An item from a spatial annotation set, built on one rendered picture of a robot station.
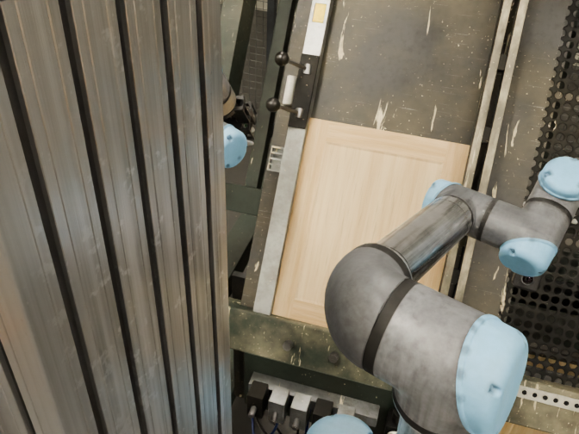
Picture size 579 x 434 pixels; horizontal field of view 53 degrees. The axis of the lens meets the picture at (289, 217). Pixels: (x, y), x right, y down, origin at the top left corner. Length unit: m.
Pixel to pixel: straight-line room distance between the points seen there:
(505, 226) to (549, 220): 0.07
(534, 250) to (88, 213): 0.72
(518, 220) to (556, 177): 0.09
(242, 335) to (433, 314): 1.12
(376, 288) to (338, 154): 1.01
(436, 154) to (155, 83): 1.25
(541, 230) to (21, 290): 0.78
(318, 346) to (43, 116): 1.38
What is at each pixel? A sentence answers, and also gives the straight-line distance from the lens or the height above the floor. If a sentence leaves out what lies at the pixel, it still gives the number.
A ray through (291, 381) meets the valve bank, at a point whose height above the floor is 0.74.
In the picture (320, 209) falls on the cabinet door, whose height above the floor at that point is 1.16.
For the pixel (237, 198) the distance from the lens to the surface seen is 1.74.
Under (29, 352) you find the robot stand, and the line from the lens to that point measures 0.40.
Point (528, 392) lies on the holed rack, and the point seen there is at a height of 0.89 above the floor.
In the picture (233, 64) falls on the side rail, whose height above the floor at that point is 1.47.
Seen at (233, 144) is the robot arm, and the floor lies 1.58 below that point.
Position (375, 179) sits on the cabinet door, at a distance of 1.61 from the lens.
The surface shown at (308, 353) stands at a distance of 1.66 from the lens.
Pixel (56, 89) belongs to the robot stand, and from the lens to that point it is 0.34.
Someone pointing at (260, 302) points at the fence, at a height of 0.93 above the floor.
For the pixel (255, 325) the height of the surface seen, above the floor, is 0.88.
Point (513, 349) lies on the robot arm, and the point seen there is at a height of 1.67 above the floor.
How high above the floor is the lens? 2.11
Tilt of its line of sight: 37 degrees down
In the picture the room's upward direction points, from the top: 3 degrees clockwise
